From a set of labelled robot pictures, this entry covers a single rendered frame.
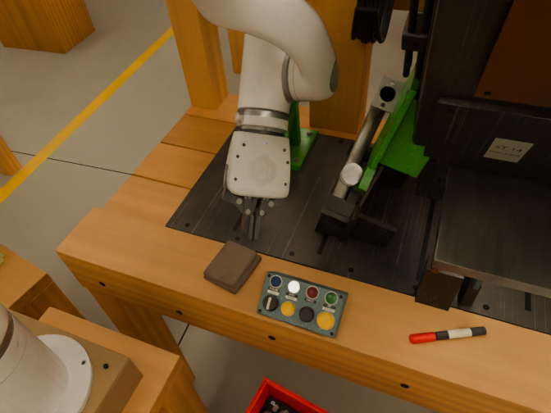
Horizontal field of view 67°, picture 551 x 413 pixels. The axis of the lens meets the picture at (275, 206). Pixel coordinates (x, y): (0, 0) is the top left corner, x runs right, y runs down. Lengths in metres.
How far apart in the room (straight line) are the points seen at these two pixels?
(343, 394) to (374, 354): 0.93
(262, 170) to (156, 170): 0.54
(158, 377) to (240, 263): 0.25
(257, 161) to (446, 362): 0.46
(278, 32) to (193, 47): 0.69
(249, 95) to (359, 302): 0.43
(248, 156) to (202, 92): 0.68
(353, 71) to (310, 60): 0.50
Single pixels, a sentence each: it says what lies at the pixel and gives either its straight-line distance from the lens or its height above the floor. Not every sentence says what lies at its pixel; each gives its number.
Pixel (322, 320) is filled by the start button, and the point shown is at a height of 0.94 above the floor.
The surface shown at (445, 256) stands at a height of 1.13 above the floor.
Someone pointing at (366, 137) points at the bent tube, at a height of 1.07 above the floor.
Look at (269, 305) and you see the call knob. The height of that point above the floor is 0.93.
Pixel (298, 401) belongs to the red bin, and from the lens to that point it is 0.72.
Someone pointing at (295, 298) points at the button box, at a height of 0.94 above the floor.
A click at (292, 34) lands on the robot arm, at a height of 1.36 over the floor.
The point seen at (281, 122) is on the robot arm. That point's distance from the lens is 0.66.
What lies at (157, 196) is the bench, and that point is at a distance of 1.08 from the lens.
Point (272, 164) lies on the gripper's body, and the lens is 0.66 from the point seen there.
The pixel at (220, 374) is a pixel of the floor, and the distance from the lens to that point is 1.75.
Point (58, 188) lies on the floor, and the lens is 2.70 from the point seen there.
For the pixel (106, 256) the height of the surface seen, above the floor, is 0.90.
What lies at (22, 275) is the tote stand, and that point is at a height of 0.79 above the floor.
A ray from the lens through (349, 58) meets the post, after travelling 1.07.
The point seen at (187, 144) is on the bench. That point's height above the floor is 0.88.
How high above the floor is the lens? 1.61
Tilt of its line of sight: 47 degrees down
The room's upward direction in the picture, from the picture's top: 6 degrees counter-clockwise
